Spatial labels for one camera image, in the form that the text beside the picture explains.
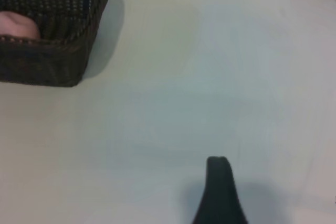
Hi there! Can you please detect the dark brown wicker basket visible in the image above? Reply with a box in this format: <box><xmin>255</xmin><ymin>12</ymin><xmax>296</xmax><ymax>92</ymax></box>
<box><xmin>0</xmin><ymin>0</ymin><xmax>113</xmax><ymax>88</ymax></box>

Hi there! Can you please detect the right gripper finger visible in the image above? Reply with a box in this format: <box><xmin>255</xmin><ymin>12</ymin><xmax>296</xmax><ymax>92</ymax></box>
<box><xmin>191</xmin><ymin>156</ymin><xmax>249</xmax><ymax>224</ymax></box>

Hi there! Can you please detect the pink toy peach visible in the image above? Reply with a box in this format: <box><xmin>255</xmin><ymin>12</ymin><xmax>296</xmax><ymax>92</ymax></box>
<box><xmin>0</xmin><ymin>10</ymin><xmax>41</xmax><ymax>38</ymax></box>

